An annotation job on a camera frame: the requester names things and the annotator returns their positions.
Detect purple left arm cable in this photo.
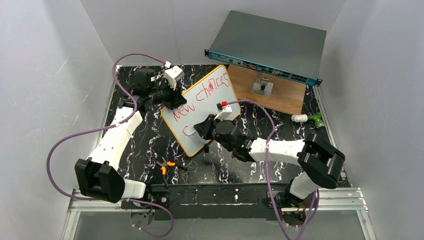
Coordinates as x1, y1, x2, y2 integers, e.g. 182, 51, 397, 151
45, 52, 175, 238

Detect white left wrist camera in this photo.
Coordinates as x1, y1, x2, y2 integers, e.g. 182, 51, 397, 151
164, 65, 185, 91

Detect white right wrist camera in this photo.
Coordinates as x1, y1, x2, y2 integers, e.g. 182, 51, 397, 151
214, 105, 233, 121

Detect grey metal bracket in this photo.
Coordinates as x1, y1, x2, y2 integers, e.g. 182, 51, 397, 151
252, 77, 274, 97

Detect wooden board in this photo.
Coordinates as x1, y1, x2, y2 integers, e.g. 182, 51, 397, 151
227, 65, 306, 115

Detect grey network switch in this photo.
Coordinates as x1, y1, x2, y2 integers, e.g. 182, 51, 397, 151
204, 10, 327, 87

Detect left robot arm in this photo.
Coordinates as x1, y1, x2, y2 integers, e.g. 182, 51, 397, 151
74, 66, 187, 203

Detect yellow-framed whiteboard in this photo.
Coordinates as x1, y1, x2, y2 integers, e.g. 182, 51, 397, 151
161, 65, 238, 157

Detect orange-handled pliers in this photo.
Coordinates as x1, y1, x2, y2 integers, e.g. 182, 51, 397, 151
156, 157, 188, 188

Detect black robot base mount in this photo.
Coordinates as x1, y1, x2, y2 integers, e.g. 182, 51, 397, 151
143, 183, 276, 221

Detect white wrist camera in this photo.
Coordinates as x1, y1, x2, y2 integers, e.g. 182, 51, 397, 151
214, 105, 233, 121
164, 65, 185, 91

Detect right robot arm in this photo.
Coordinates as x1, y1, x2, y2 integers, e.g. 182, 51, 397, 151
193, 114, 346, 208

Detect green and white tool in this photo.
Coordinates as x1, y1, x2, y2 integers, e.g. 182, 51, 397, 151
290, 112, 325, 128

